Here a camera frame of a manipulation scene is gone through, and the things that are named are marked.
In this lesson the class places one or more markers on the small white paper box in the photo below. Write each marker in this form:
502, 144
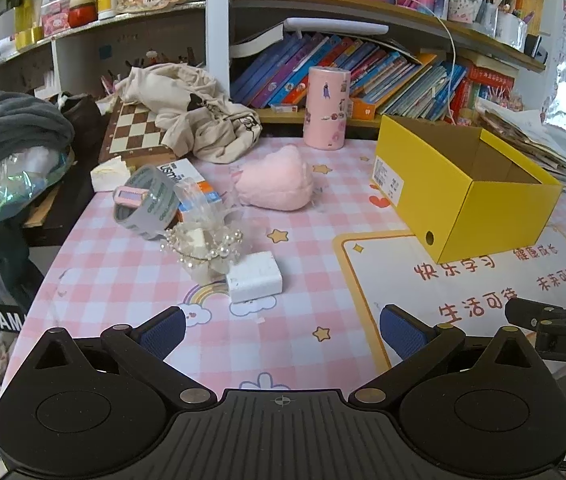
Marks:
110, 175

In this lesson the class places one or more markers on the pink checkered table mat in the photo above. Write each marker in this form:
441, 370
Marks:
128, 270

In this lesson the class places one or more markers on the dark bag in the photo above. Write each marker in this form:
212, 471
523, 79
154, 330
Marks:
83, 120

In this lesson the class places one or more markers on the iridescent plastic bag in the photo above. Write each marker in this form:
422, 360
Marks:
8, 190

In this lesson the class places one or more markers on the yellow cardboard box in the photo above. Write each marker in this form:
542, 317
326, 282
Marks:
493, 220

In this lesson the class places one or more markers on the small orange box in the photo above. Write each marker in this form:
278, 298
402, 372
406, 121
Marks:
363, 109

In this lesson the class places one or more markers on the red round doll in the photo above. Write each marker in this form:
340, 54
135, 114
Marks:
83, 10

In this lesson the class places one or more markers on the pink box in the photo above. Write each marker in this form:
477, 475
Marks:
56, 22

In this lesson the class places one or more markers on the grey clothes pile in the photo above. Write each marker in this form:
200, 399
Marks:
13, 130

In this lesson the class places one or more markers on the pink printed canister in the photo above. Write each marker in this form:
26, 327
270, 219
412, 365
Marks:
327, 110

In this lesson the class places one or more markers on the wooden chessboard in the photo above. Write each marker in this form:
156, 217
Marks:
133, 132

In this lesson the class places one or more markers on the clear plastic container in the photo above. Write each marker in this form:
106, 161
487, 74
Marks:
510, 30

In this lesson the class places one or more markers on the small pink device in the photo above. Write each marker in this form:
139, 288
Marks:
130, 195

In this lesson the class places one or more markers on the white lamp head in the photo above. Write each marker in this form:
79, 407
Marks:
335, 26

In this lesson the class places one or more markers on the grey tape roll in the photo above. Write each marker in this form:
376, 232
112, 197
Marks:
155, 210

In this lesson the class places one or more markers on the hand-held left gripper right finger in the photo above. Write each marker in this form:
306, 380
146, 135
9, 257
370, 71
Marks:
403, 332

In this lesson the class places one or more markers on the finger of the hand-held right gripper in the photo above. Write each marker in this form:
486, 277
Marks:
528, 312

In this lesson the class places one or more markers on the red boxed book set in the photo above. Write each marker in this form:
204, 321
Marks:
488, 90

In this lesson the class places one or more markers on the white rectangular block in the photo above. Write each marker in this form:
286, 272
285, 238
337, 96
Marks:
255, 277

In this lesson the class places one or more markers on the pink plush toy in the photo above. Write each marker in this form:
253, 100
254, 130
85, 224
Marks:
273, 180

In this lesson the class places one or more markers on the white orange medicine box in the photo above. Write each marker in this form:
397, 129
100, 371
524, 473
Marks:
195, 175

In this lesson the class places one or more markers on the black thick book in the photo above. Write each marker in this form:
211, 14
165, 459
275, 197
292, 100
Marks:
255, 42

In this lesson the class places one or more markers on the beige cloth bag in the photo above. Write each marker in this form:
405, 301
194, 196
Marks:
198, 105

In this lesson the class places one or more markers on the stack of papers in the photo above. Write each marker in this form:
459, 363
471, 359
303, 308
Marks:
528, 145

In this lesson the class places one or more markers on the pearl bead hair accessory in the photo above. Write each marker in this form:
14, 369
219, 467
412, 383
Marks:
213, 245

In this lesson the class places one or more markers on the row of large picture books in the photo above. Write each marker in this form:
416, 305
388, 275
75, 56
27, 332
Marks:
288, 75

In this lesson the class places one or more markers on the white wooden bookshelf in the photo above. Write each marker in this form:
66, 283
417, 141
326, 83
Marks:
218, 35

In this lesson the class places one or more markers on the small black stand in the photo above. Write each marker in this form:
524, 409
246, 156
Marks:
535, 49

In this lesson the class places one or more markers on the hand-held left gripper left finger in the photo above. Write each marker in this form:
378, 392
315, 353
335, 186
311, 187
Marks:
163, 332

